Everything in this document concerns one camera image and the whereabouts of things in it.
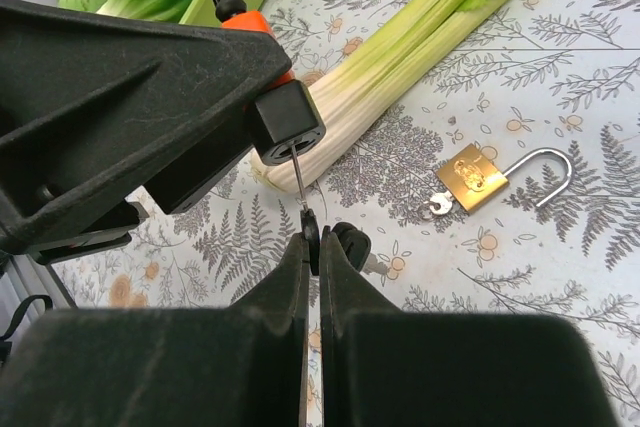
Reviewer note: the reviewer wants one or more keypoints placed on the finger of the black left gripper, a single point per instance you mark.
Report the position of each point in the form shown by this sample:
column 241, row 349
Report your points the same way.
column 200, row 167
column 52, row 54

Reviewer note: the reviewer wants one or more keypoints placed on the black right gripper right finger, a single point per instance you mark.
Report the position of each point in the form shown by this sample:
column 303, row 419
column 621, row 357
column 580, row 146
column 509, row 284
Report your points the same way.
column 382, row 366

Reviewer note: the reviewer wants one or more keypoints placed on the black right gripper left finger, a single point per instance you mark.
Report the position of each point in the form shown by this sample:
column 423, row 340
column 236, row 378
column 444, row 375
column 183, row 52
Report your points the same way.
column 243, row 365

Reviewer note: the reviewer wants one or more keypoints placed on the orange black padlock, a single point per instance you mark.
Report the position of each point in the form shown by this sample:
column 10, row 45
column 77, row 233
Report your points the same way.
column 283, row 121

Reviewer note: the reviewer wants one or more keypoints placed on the brass padlock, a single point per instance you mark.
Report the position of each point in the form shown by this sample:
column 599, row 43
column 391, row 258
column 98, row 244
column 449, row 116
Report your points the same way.
column 470, row 179

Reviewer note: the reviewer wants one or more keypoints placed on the floral table mat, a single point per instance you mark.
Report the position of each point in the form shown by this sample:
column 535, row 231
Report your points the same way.
column 560, row 73

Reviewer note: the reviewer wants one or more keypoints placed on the celery stalk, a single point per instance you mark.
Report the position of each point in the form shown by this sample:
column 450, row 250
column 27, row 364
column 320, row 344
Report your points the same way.
column 353, row 95

